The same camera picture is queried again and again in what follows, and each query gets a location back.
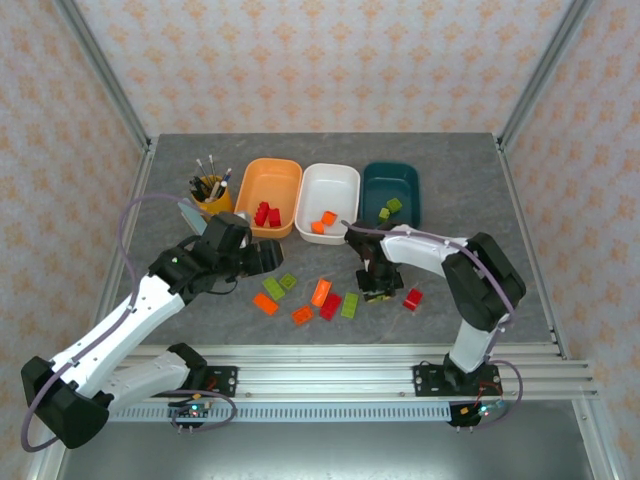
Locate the aluminium mounting rail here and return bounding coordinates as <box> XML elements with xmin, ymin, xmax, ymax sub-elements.
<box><xmin>107</xmin><ymin>343</ymin><xmax>600</xmax><ymax>402</ymax></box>

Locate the aluminium frame corner post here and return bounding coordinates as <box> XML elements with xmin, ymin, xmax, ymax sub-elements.
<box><xmin>52</xmin><ymin>0</ymin><xmax>154</xmax><ymax>151</ymax></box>
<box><xmin>497</xmin><ymin>0</ymin><xmax>594</xmax><ymax>149</ymax></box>

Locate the teal plastic container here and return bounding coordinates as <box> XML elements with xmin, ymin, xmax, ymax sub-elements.
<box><xmin>357</xmin><ymin>161</ymin><xmax>424</xmax><ymax>231</ymax></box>

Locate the grey flat scraper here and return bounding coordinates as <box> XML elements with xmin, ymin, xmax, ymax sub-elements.
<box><xmin>179</xmin><ymin>198</ymin><xmax>212</xmax><ymax>232</ymax></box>

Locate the yellow pen cup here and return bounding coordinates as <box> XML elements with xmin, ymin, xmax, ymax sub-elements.
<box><xmin>190</xmin><ymin>174</ymin><xmax>235</xmax><ymax>217</ymax></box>

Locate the flat orange lego brick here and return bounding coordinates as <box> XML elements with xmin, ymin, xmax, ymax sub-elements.
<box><xmin>252</xmin><ymin>292</ymin><xmax>280</xmax><ymax>317</ymax></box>

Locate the orange plastic container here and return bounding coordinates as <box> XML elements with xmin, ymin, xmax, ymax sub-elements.
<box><xmin>233</xmin><ymin>157</ymin><xmax>304</xmax><ymax>240</ymax></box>

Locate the white plastic container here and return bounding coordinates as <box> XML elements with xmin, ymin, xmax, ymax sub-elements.
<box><xmin>294</xmin><ymin>163</ymin><xmax>362</xmax><ymax>246</ymax></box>

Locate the curved orange lego piece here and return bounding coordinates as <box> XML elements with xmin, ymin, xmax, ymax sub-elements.
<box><xmin>310</xmin><ymin>278</ymin><xmax>334</xmax><ymax>308</ymax></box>

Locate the small circuit board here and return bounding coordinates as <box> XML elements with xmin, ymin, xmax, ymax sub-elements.
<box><xmin>457</xmin><ymin>398</ymin><xmax>505</xmax><ymax>422</ymax></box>
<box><xmin>169</xmin><ymin>402</ymin><xmax>214</xmax><ymax>422</ymax></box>

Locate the aluminium table side rail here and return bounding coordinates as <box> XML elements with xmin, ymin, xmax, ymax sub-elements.
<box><xmin>493</xmin><ymin>133</ymin><xmax>572</xmax><ymax>360</ymax></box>
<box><xmin>92</xmin><ymin>142</ymin><xmax>160</xmax><ymax>346</ymax></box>

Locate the long purple cable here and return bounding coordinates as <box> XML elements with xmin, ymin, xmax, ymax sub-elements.
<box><xmin>342</xmin><ymin>222</ymin><xmax>525</xmax><ymax>431</ymax></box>
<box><xmin>19</xmin><ymin>192</ymin><xmax>217</xmax><ymax>454</ymax></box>

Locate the short purple cable loop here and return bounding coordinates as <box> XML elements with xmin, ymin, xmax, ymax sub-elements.
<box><xmin>169</xmin><ymin>389</ymin><xmax>237</xmax><ymax>435</ymax></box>

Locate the slotted grey cable tray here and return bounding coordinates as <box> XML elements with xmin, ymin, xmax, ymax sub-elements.
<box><xmin>107</xmin><ymin>403</ymin><xmax>454</xmax><ymax>424</ymax></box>

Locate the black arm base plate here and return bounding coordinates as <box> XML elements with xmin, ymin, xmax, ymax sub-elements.
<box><xmin>412</xmin><ymin>362</ymin><xmax>502</xmax><ymax>397</ymax></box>
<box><xmin>202</xmin><ymin>364</ymin><xmax>239</xmax><ymax>397</ymax></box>

